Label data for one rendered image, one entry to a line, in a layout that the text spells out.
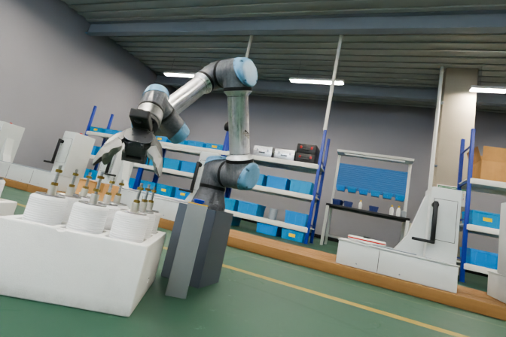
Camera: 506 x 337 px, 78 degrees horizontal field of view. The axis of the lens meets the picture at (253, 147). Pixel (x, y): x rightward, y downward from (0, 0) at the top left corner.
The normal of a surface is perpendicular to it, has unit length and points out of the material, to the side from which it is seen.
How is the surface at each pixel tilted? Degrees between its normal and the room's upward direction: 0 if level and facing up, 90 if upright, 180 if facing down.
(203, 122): 90
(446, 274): 90
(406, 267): 90
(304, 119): 90
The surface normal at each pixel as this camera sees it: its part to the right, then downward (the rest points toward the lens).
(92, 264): 0.14, -0.17
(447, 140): -0.33, -0.26
